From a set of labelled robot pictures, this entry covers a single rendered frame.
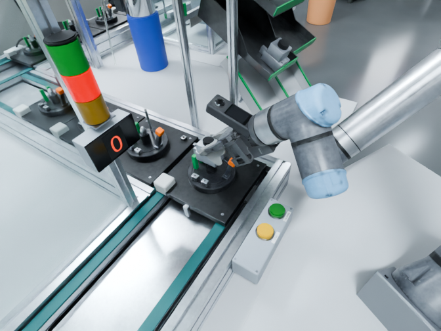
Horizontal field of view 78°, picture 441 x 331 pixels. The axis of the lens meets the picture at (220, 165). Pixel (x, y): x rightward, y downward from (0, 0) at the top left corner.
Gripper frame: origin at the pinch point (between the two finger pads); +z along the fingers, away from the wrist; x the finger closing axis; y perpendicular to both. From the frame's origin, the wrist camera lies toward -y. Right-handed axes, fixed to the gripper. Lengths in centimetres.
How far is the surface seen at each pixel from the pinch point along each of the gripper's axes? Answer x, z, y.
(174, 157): -0.2, 17.9, -0.4
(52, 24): -18.4, -13.3, -33.9
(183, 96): 42, 49, -13
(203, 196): -7.9, 5.4, 10.8
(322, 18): 389, 125, 22
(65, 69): -21.2, -11.9, -27.9
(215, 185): -4.2, 2.8, 10.5
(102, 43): 56, 97, -66
